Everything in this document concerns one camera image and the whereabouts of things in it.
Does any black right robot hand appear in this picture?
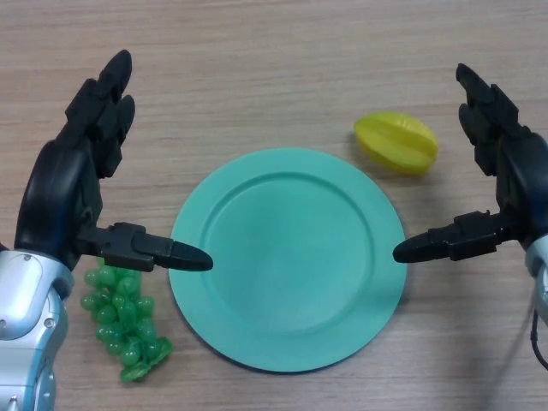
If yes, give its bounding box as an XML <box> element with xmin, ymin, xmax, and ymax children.
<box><xmin>392</xmin><ymin>63</ymin><xmax>548</xmax><ymax>264</ymax></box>

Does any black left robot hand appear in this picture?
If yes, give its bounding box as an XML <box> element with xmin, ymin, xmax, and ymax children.
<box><xmin>14</xmin><ymin>49</ymin><xmax>214</xmax><ymax>274</ymax></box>

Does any yellow starfruit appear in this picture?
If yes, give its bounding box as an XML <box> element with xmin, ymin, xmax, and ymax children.
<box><xmin>353</xmin><ymin>110</ymin><xmax>440</xmax><ymax>176</ymax></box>

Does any green round plate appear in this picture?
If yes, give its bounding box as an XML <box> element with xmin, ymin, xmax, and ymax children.
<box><xmin>168</xmin><ymin>147</ymin><xmax>408</xmax><ymax>374</ymax></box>

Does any green grape bunch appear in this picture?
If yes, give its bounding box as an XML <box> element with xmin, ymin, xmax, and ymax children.
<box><xmin>80</xmin><ymin>256</ymin><xmax>175</xmax><ymax>384</ymax></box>

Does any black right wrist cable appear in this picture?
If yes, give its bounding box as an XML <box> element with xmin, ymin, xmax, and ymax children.
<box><xmin>528</xmin><ymin>299</ymin><xmax>548</xmax><ymax>370</ymax></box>

